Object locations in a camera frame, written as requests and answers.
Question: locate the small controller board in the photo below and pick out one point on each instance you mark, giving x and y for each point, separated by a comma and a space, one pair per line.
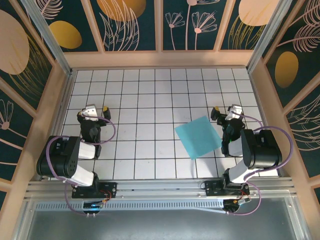
235, 203
92, 205

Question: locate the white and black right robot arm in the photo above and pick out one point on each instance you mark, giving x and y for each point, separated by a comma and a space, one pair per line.
262, 152

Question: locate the aluminium frame post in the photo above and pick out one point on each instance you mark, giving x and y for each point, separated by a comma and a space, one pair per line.
46, 35
269, 35

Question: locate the long aluminium mounting rail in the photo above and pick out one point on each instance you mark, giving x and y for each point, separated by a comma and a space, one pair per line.
160, 186

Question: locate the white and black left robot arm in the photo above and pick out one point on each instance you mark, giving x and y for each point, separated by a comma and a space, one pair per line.
57, 160

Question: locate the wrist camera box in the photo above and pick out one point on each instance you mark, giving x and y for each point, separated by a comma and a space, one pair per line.
234, 111
89, 111

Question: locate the aluminium table side rail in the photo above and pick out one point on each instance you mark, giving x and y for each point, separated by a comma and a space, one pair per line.
59, 120

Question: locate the grey metal plate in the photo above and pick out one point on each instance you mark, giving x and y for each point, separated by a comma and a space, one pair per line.
160, 227

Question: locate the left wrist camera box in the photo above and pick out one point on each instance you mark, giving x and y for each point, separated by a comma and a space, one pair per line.
89, 111

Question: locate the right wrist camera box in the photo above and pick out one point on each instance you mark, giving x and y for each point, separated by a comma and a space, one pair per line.
234, 111

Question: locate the light blue cloth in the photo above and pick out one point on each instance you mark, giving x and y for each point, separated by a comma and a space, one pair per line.
197, 137

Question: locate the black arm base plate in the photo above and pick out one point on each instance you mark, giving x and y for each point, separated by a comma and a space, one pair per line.
110, 188
212, 188

